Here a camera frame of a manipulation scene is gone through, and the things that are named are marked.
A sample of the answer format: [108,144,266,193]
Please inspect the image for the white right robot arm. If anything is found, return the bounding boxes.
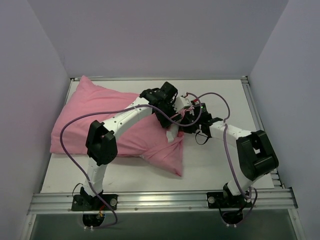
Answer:
[181,111,279,207]

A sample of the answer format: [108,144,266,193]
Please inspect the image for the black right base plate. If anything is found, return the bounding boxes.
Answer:
[206,191,252,209]

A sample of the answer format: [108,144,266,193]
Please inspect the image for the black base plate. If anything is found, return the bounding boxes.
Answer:
[71,194,118,212]
[206,191,252,209]

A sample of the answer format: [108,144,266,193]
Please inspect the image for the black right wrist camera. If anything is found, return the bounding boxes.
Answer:
[191,100,207,117]

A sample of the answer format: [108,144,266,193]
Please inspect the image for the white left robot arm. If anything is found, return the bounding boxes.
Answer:
[80,82,184,210]

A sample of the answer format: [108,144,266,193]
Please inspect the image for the aluminium front rail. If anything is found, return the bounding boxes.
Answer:
[28,188,298,215]

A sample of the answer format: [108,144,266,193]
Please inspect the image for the aluminium rail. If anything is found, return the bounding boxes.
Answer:
[28,188,298,215]
[240,76,285,189]

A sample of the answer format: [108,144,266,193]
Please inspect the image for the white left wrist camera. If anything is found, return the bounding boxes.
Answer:
[173,96,192,112]

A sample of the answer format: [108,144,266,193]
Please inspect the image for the white pillow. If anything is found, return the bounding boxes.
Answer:
[166,125,184,143]

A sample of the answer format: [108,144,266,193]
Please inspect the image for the aluminium right side rail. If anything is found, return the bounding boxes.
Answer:
[240,76,285,189]

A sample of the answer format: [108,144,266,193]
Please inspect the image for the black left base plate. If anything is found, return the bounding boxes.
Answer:
[71,194,118,212]

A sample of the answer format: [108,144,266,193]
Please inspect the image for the pink floral pillowcase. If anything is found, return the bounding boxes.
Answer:
[50,76,184,177]

